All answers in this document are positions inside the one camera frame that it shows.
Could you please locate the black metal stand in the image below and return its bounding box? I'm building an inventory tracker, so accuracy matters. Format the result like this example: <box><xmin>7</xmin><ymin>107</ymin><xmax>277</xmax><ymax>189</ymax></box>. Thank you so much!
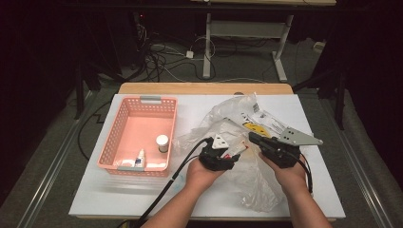
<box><xmin>74</xmin><ymin>60</ymin><xmax>103</xmax><ymax>121</ymax></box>
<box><xmin>292</xmin><ymin>67</ymin><xmax>347</xmax><ymax>131</ymax></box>

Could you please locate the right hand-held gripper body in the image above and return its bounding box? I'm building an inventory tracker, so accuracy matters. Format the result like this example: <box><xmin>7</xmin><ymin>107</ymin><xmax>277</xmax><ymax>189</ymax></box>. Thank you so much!
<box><xmin>260</xmin><ymin>126</ymin><xmax>324</xmax><ymax>169</ymax></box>

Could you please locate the tangle of floor cables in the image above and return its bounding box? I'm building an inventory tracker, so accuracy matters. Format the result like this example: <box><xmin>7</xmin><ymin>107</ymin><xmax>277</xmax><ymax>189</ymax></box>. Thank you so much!
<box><xmin>136</xmin><ymin>18</ymin><xmax>220</xmax><ymax>84</ymax></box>

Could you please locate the white board table cover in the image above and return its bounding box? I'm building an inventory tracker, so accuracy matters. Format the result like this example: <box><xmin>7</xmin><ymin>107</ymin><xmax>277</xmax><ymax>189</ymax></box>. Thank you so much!
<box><xmin>68</xmin><ymin>93</ymin><xmax>347</xmax><ymax>220</ymax></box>

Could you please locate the black floor cable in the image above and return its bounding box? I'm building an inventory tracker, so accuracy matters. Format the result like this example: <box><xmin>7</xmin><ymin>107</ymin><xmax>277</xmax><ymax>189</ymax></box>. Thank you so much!
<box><xmin>77</xmin><ymin>100</ymin><xmax>112</xmax><ymax>162</ymax></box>

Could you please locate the left hand-held gripper black cable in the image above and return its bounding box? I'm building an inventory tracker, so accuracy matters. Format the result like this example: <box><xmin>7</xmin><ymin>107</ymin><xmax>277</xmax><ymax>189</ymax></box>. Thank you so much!
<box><xmin>115</xmin><ymin>136</ymin><xmax>214</xmax><ymax>228</ymax></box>

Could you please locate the pink plastic basket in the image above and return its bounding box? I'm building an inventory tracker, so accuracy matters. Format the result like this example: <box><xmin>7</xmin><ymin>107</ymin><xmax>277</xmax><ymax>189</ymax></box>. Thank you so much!
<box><xmin>96</xmin><ymin>95</ymin><xmax>179</xmax><ymax>178</ymax></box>

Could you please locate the light desk top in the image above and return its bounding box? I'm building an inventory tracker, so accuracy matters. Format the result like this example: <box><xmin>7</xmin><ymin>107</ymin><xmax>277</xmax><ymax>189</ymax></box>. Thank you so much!
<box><xmin>189</xmin><ymin>0</ymin><xmax>337</xmax><ymax>8</ymax></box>

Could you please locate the white metal desk frame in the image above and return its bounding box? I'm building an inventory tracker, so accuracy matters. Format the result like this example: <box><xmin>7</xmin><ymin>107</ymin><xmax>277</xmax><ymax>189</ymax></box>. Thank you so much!
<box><xmin>202</xmin><ymin>12</ymin><xmax>295</xmax><ymax>84</ymax></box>

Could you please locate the right hand-held gripper black cable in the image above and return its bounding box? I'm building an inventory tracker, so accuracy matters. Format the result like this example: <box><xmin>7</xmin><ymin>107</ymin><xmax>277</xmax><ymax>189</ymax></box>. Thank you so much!
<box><xmin>297</xmin><ymin>152</ymin><xmax>316</xmax><ymax>195</ymax></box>

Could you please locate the white pill bottle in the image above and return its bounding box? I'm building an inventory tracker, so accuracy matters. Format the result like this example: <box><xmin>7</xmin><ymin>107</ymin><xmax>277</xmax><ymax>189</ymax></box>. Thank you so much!
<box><xmin>155</xmin><ymin>134</ymin><xmax>170</xmax><ymax>154</ymax></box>

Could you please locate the wooden table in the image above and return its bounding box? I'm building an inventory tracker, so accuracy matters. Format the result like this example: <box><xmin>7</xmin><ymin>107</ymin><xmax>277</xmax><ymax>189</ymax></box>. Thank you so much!
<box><xmin>76</xmin><ymin>82</ymin><xmax>336</xmax><ymax>222</ymax></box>

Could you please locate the person's right hand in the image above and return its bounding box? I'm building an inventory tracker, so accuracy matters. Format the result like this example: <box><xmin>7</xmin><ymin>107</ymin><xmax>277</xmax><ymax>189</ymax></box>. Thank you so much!
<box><xmin>259</xmin><ymin>153</ymin><xmax>310</xmax><ymax>195</ymax></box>

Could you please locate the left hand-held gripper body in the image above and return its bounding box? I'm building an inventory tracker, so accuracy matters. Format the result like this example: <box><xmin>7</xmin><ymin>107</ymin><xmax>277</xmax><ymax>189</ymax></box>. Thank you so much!
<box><xmin>199</xmin><ymin>133</ymin><xmax>237</xmax><ymax>172</ymax></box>

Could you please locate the grey metal floor rail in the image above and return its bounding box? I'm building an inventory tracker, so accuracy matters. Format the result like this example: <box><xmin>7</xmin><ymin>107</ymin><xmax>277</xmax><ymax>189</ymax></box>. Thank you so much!
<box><xmin>17</xmin><ymin>91</ymin><xmax>96</xmax><ymax>228</ymax></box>
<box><xmin>319</xmin><ymin>98</ymin><xmax>395</xmax><ymax>228</ymax></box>

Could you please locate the clear smiley plastic bag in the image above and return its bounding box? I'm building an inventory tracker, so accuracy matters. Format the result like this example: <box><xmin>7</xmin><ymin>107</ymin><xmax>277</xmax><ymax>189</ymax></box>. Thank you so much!
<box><xmin>172</xmin><ymin>92</ymin><xmax>288</xmax><ymax>214</ymax></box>

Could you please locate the person's left hand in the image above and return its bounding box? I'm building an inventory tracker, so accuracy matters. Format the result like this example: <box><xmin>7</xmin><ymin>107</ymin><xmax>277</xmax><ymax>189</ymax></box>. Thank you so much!
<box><xmin>184</xmin><ymin>158</ymin><xmax>227</xmax><ymax>191</ymax></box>

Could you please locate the hand-held gripper black cable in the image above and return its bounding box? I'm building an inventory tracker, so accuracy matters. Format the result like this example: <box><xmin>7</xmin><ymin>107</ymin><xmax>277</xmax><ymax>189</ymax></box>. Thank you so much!
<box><xmin>115</xmin><ymin>136</ymin><xmax>214</xmax><ymax>228</ymax></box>
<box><xmin>297</xmin><ymin>152</ymin><xmax>316</xmax><ymax>195</ymax></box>

